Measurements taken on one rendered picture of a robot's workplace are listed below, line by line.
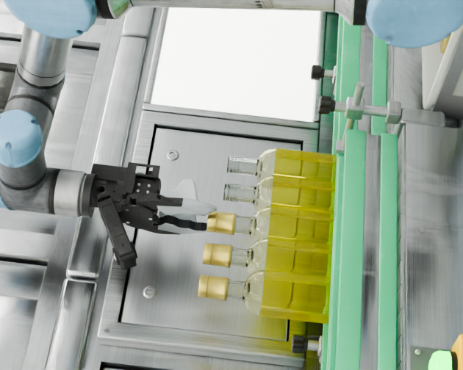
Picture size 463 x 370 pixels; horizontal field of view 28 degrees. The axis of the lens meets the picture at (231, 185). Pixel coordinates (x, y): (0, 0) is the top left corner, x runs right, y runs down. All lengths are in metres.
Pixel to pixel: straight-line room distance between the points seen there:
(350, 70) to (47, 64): 0.54
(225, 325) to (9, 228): 0.43
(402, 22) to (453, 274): 0.41
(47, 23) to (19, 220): 0.65
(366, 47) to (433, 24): 0.63
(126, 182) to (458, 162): 0.51
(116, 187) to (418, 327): 0.54
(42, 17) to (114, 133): 0.65
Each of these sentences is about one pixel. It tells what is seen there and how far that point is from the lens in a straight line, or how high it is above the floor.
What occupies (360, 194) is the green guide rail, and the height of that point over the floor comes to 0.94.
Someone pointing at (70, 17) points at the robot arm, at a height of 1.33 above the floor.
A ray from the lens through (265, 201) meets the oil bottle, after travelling 1.47.
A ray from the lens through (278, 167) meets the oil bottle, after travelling 1.51.
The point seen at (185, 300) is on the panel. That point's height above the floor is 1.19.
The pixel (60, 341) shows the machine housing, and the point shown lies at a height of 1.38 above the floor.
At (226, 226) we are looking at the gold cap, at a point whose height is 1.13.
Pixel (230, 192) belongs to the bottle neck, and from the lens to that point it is 1.49.
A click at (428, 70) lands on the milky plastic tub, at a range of 1.55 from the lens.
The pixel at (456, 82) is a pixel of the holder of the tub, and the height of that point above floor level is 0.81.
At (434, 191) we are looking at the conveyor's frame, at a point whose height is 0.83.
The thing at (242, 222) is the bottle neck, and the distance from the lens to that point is 1.46.
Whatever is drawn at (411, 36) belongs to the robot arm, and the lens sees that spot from 1.06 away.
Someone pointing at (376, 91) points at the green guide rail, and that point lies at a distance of 1.61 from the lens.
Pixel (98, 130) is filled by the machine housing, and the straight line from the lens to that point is 1.74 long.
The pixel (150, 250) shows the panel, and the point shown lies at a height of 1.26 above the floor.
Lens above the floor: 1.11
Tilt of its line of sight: 1 degrees up
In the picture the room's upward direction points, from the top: 84 degrees counter-clockwise
